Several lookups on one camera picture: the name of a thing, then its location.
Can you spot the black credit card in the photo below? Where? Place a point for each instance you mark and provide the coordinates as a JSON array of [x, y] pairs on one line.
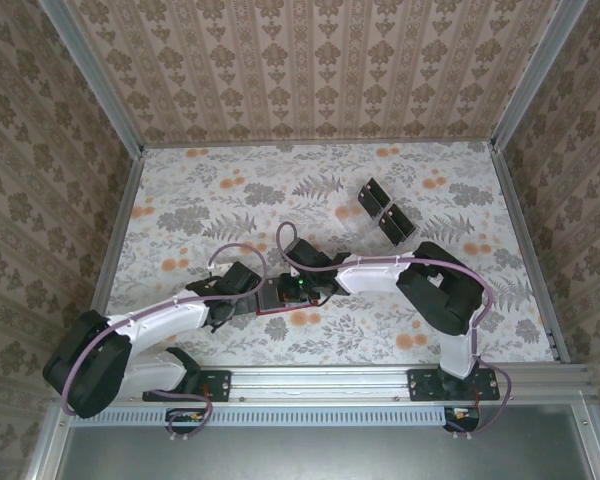
[[269, 298], [395, 230], [375, 190], [369, 200], [401, 218]]

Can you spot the red leather card holder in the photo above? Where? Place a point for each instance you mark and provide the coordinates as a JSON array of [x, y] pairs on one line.
[[292, 308]]

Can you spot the clear acrylic card stand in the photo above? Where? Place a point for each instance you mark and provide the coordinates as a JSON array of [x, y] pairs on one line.
[[350, 225]]

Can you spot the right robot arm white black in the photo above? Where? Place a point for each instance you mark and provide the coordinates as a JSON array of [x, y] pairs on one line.
[[370, 275]]

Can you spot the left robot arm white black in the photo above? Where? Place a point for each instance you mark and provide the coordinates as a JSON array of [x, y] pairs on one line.
[[170, 320]]

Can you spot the black controller box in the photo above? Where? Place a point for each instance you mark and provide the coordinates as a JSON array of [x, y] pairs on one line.
[[467, 424], [182, 426]]

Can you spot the grey metal panel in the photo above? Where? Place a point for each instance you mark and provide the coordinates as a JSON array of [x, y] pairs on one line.
[[305, 455]]

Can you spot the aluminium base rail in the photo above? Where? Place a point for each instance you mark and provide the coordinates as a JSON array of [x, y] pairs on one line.
[[320, 382]]

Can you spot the aluminium side rail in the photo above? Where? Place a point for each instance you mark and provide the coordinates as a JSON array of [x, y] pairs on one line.
[[124, 215], [530, 250]]

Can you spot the aluminium frame post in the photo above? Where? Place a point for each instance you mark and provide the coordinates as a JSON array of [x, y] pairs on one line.
[[100, 75], [536, 75]]

